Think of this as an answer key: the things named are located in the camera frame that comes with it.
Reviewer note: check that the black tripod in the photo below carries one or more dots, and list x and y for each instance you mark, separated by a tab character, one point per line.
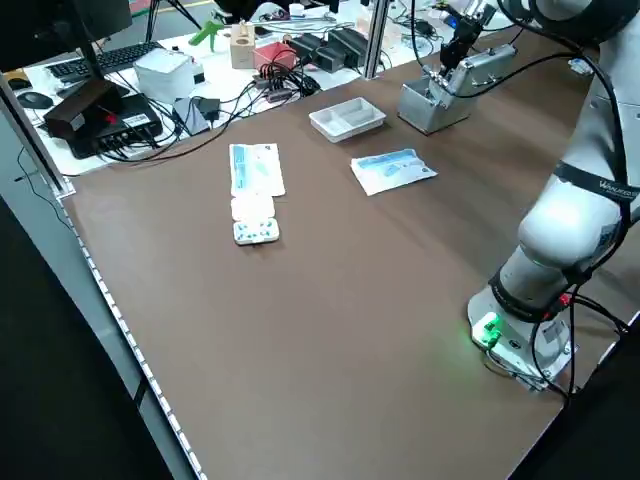
152	20

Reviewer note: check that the black network switch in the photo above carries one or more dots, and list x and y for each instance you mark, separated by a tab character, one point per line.
135	122

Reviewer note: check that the open white plaster box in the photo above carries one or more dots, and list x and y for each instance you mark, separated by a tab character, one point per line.
255	225

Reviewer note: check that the black keyboard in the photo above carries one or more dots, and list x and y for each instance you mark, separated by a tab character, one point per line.
120	55

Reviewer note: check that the black mouse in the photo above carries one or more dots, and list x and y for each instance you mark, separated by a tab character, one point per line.
36	99

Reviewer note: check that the long white blue packet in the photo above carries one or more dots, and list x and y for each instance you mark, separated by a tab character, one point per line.
255	167

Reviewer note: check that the green glue gun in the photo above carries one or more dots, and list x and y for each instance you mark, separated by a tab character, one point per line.
205	35

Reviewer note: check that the wide white blue packet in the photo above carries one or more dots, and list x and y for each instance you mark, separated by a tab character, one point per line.
392	170

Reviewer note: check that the small white cup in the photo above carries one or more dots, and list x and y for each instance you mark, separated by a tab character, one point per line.
297	10

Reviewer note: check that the black power adapter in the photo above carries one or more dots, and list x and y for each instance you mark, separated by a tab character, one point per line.
425	28

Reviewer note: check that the black monitor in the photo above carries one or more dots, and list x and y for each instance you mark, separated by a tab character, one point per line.
50	20

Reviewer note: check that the aluminium first-aid case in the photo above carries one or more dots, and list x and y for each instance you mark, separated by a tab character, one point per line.
430	107

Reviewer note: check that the white plastic partition tray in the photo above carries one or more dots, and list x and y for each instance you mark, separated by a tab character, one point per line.
347	119

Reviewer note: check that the aluminium profile post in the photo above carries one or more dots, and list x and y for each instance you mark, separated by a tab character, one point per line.
376	40

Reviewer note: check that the black power supply brick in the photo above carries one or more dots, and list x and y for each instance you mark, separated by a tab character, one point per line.
312	52
347	45

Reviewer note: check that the white blue gauze packet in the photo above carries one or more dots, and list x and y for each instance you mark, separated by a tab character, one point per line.
580	66

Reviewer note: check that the red box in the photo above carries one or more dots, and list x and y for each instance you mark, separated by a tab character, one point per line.
272	55

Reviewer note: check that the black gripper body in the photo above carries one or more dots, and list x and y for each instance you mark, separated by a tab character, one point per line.
467	36

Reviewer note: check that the grey adapter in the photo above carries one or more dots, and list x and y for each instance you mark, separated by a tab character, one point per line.
190	117

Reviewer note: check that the dark brown box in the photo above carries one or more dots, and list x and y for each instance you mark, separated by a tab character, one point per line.
82	107

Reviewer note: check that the black plug adapter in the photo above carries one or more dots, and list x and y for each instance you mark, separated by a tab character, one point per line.
209	107

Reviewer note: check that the wooden block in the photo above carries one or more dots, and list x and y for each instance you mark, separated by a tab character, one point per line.
242	47

